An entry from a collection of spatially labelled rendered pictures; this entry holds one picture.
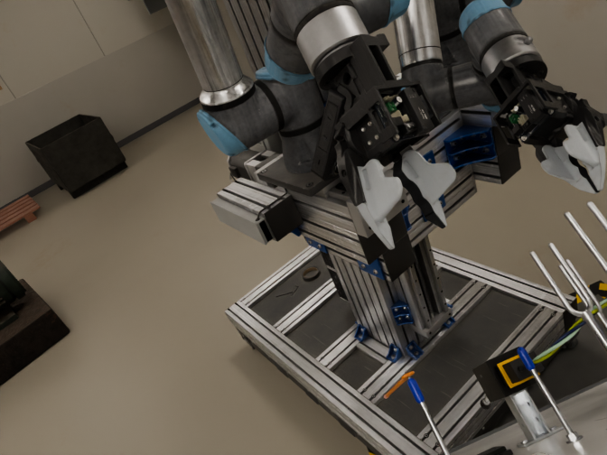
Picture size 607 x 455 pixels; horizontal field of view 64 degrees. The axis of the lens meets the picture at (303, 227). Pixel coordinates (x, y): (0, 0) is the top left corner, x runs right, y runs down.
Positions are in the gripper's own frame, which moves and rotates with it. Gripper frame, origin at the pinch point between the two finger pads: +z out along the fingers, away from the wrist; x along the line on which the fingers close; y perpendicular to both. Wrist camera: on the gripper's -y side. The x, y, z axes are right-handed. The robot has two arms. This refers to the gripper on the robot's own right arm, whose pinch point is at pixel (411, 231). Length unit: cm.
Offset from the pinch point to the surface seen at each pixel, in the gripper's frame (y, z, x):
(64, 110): -553, -348, 129
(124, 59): -515, -391, 213
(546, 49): -88, -79, 275
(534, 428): -1.0, 24.6, 4.9
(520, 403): -1.6, 22.0, 5.3
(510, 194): -117, -7, 214
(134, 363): -250, -8, 28
